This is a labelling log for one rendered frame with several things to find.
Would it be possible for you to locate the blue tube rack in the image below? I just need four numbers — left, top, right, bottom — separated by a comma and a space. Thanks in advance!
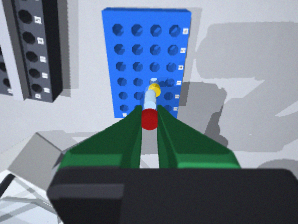
101, 7, 192, 119

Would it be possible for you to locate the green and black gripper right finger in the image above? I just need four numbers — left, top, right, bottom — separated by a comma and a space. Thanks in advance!
157, 105, 241, 168

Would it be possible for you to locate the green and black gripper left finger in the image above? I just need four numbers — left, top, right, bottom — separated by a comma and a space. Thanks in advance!
57, 105, 142, 170

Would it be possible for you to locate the white analytical balance with glass draft shield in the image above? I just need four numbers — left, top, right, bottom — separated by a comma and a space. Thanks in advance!
0, 133, 81, 224

